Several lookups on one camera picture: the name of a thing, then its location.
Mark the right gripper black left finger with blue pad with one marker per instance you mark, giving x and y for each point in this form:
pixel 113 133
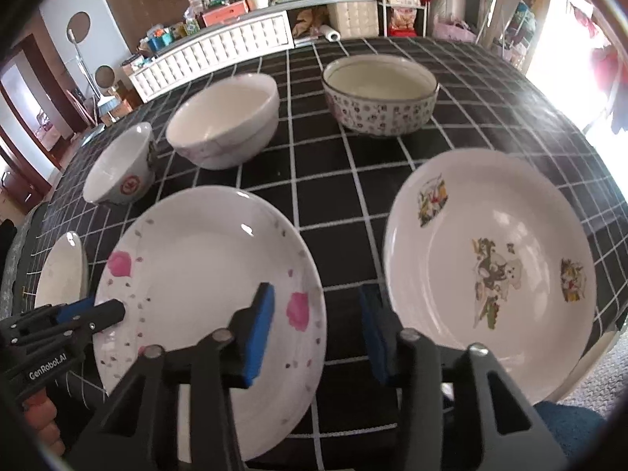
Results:
pixel 137 427

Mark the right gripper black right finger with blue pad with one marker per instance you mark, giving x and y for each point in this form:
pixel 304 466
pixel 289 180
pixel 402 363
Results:
pixel 459 409

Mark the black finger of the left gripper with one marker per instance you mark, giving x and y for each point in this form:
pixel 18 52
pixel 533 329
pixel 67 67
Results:
pixel 93 314

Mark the plain white plate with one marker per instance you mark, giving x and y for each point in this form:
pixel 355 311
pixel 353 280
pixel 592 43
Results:
pixel 64 276

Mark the white plate pink flowers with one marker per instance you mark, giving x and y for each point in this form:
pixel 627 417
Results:
pixel 186 266

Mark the white bowl red emblem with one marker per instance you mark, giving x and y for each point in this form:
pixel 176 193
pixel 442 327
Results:
pixel 125 170

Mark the white plate cartoon prints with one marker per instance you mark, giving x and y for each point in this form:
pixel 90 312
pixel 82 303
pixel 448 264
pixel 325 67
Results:
pixel 481 247

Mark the white bowl pink floral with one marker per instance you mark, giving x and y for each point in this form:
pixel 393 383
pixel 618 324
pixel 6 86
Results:
pixel 227 123

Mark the patterned grey rim bowl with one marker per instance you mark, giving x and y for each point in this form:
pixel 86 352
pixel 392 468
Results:
pixel 380 94

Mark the person's left hand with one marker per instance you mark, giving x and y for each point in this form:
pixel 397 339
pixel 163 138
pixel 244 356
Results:
pixel 40 413

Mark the dark red wooden door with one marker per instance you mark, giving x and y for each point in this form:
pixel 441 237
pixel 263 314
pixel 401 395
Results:
pixel 30 171

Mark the black white grid tablecloth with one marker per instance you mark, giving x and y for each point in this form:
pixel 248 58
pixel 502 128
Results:
pixel 337 188

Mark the pink storage box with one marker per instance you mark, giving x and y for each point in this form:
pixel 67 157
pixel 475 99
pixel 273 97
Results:
pixel 225 13

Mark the white long TV cabinet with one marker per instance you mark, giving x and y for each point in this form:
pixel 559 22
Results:
pixel 251 35

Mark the paper towel roll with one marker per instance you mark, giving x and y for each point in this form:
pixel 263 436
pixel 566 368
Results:
pixel 330 34

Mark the cream tufted drawer unit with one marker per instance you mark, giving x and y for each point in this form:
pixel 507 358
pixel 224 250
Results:
pixel 354 19

